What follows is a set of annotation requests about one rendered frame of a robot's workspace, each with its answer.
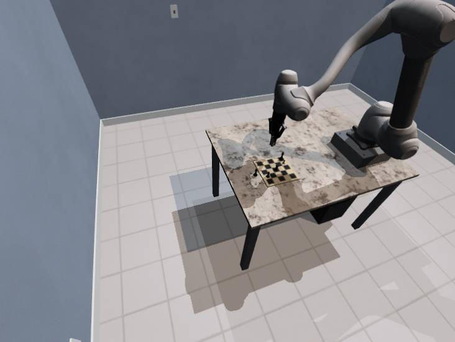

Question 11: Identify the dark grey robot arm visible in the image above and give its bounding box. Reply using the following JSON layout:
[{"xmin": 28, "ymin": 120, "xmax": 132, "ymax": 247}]
[{"xmin": 273, "ymin": 0, "xmax": 455, "ymax": 160}]

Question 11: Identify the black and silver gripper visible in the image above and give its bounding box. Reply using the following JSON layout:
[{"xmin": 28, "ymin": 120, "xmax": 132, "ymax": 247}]
[{"xmin": 269, "ymin": 111, "xmax": 287, "ymax": 147}]

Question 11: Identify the black and cream chessboard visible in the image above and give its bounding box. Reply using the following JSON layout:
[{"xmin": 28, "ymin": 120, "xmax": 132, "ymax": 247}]
[{"xmin": 253, "ymin": 155, "xmax": 300, "ymax": 187}]

